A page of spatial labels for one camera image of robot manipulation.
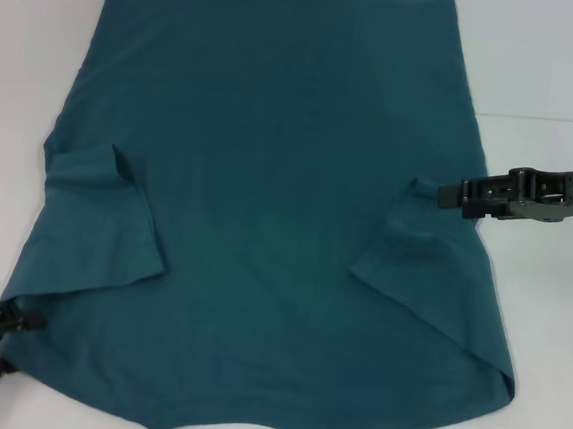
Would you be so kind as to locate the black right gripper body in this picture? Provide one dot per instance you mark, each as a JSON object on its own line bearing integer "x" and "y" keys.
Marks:
{"x": 533, "y": 203}

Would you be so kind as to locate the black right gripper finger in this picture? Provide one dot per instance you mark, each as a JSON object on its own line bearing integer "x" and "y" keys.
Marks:
{"x": 474, "y": 196}
{"x": 484, "y": 215}

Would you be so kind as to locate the teal blue shirt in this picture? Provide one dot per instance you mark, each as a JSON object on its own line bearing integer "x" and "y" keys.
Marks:
{"x": 268, "y": 198}

